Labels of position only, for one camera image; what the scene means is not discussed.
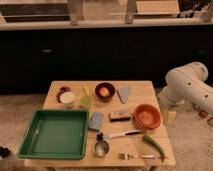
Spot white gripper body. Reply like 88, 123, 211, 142
157, 87, 177, 110

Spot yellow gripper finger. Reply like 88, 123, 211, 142
163, 110, 177, 125

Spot black wooden board eraser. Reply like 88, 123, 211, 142
109, 112, 131, 122

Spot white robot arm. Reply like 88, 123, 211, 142
158, 62, 213, 127

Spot green plastic cup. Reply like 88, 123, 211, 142
80, 96, 92, 109

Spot orange plastic bowl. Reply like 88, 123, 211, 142
133, 104, 161, 129

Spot green chili pepper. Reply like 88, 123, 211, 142
143, 135, 166, 162

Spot clutter items on floor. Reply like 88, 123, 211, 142
192, 104, 213, 127

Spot wooden table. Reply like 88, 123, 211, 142
24, 81, 176, 168

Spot grey folded cloth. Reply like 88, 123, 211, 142
117, 86, 131, 103

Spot dark brown bowl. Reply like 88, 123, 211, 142
95, 82, 115, 102

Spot silver metal fork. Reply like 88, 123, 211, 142
118, 153, 155, 160

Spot orange fruit in bowl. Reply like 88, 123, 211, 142
99, 87, 109, 97

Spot blue sponge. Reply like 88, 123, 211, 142
89, 112, 103, 131

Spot yellow banana toy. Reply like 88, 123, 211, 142
83, 85, 91, 96

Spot white round container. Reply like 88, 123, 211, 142
60, 91, 75, 108

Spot green plastic tray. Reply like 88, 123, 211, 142
17, 109, 89, 160

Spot black object on floor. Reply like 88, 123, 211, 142
0, 146, 10, 158

